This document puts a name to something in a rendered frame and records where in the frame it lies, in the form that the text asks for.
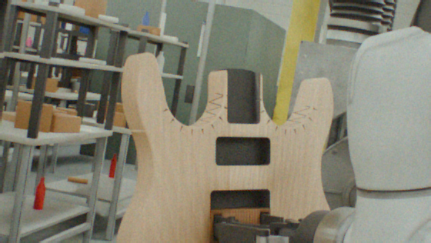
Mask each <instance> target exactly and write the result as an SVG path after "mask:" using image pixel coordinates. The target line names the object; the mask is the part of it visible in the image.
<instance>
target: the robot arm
mask: <svg viewBox="0 0 431 243"><path fill-rule="evenodd" d="M347 135H348V143H349V153H350V158H351V162H352V168H353V171H354V175H355V179H356V189H357V205H356V208H352V207H339V208H336V209H333V210H332V211H328V210H317V211H314V212H312V213H310V214H308V215H307V216H306V217H305V218H300V219H298V221H296V220H293V219H291V218H287V219H285V221H284V217H281V216H277V215H265V214H260V218H259V224H253V223H245V222H239V219H236V217H235V216H234V215H230V216H228V217H224V216H220V215H214V238H217V239H219V241H220V242H221V243H431V34H430V33H428V32H424V31H422V30H421V28H417V27H416V26H413V27H409V28H404V29H400V30H394V31H391V32H387V33H383V34H381V35H376V36H371V37H369V38H367V39H366V40H365V41H364V42H363V43H362V45H361V46H360V48H359V50H358V52H357V53H356V54H355V55H354V57H353V59H352V65H351V68H350V71H349V79H348V85H347Z"/></svg>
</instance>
